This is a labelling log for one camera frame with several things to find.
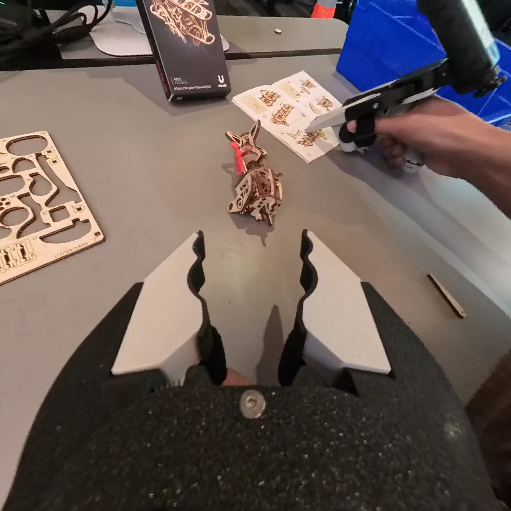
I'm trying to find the laser-cut wooden parts sheet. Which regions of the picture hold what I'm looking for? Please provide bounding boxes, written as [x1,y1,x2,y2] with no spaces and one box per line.
[0,131,105,286]

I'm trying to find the person's right hand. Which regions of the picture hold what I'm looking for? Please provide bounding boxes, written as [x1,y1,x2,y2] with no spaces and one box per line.
[347,98,480,178]

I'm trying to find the wooden model plane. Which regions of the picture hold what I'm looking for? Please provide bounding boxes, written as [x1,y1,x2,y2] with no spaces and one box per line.
[225,120,283,227]

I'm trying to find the blue plastic bin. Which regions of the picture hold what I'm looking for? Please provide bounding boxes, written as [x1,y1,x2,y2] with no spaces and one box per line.
[336,0,511,128]

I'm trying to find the person's right forearm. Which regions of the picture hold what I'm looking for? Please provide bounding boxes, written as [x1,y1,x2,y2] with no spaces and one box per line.
[459,112,511,220]

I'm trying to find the instruction booklet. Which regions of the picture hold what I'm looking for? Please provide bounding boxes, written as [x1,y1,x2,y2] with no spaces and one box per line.
[232,71,348,164]

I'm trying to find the thin wooden stick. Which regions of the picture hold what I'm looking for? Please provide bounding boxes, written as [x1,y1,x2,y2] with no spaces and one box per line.
[427,273,468,319]

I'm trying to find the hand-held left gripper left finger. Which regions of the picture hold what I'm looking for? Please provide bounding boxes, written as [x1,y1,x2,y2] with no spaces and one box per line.
[111,231,227,386]

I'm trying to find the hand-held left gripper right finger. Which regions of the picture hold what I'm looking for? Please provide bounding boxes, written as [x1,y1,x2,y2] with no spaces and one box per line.
[278,229,392,387]

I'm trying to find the black cable bundle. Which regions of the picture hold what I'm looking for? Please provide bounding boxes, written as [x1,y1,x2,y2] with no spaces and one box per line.
[0,0,114,68]

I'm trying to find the black model kit box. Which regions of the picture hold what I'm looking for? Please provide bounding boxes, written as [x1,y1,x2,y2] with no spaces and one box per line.
[136,0,232,102]

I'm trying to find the grey desk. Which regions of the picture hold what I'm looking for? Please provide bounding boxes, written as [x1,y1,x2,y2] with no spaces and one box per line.
[0,15,350,60]
[0,54,511,496]

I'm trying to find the silver monitor stand base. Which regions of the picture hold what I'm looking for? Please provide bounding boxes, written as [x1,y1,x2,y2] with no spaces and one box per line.
[90,8,230,57]

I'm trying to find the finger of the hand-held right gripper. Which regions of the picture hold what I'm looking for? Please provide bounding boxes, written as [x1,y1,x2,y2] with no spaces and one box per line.
[305,93,383,132]

